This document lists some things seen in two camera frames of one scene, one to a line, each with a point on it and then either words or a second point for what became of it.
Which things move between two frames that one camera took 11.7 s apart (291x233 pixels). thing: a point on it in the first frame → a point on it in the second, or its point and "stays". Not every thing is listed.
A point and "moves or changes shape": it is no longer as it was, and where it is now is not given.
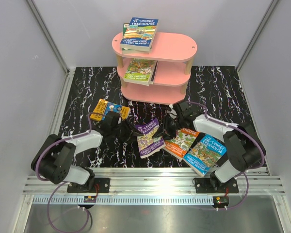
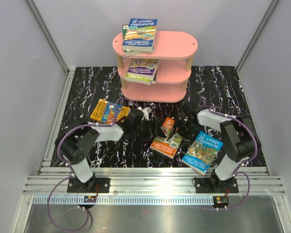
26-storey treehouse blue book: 204,154 stays
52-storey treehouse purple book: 147,144 → 145,68
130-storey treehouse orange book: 103,106 stays
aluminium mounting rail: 151,186 stays
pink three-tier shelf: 175,50 stays
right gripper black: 167,131 → 185,137
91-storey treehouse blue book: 139,34 stays
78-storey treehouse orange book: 179,146 moves or changes shape
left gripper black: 131,131 → 155,132
